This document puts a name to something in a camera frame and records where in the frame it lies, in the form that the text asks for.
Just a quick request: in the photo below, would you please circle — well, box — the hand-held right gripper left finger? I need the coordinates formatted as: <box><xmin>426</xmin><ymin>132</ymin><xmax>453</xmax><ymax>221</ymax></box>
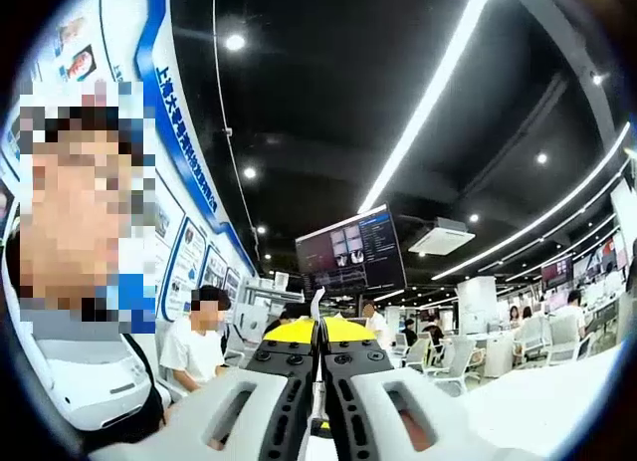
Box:
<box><xmin>88</xmin><ymin>317</ymin><xmax>319</xmax><ymax>461</ymax></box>

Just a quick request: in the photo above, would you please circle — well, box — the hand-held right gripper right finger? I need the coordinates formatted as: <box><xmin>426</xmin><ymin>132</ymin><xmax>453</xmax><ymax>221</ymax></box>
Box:
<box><xmin>319</xmin><ymin>316</ymin><xmax>543</xmax><ymax>461</ymax></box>

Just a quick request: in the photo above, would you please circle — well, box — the white printing paper sheet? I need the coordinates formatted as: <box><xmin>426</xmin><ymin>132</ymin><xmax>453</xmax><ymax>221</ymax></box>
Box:
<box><xmin>307</xmin><ymin>286</ymin><xmax>330</xmax><ymax>440</ymax></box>

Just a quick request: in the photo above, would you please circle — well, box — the metal shelf rack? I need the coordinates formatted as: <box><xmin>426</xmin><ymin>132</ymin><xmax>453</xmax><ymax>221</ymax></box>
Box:
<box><xmin>237</xmin><ymin>271</ymin><xmax>306</xmax><ymax>343</ymax></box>

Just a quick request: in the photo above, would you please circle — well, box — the group of white office chairs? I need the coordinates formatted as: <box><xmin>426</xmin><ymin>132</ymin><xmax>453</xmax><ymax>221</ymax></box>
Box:
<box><xmin>392</xmin><ymin>301</ymin><xmax>621</xmax><ymax>397</ymax></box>

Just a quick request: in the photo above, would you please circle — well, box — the large hanging display screen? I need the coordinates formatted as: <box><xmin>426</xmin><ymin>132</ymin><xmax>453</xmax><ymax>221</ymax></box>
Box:
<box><xmin>295</xmin><ymin>204</ymin><xmax>408</xmax><ymax>299</ymax></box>

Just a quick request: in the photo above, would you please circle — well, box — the ceiling air conditioner unit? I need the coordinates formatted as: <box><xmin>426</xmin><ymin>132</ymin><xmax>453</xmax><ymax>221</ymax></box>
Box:
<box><xmin>407</xmin><ymin>216</ymin><xmax>477</xmax><ymax>257</ymax></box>

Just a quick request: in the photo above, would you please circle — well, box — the long ceiling light strip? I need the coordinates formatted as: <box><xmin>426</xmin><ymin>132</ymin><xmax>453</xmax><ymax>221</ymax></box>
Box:
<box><xmin>356</xmin><ymin>0</ymin><xmax>497</xmax><ymax>214</ymax></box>

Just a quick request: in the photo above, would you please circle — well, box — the thin ceiling light strip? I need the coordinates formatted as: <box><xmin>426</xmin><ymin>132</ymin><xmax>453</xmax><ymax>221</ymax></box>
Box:
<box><xmin>430</xmin><ymin>121</ymin><xmax>632</xmax><ymax>282</ymax></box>

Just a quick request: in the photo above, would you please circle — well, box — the blue and white wall poster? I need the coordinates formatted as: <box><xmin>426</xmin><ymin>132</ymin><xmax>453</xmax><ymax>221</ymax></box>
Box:
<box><xmin>0</xmin><ymin>0</ymin><xmax>260</xmax><ymax>328</ymax></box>

